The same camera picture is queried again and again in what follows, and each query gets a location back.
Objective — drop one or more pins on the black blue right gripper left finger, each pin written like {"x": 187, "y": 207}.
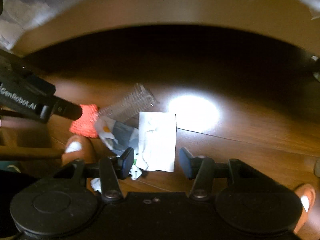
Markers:
{"x": 111, "y": 170}

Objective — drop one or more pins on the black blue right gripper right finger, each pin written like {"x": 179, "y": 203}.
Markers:
{"x": 201, "y": 170}

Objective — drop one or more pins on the white paper napkin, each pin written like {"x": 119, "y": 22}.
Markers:
{"x": 156, "y": 141}

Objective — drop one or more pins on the crumpled silver snack bag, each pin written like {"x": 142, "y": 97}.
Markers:
{"x": 117, "y": 137}

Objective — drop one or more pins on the orange foam net sleeve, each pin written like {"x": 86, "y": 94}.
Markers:
{"x": 84, "y": 126}

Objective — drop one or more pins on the clear ridged plastic tray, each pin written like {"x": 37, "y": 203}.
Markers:
{"x": 137, "y": 100}

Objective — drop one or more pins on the metal bed leg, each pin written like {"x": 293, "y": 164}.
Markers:
{"x": 316, "y": 67}

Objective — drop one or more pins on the wooden bed frame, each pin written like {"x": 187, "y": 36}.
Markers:
{"x": 286, "y": 20}

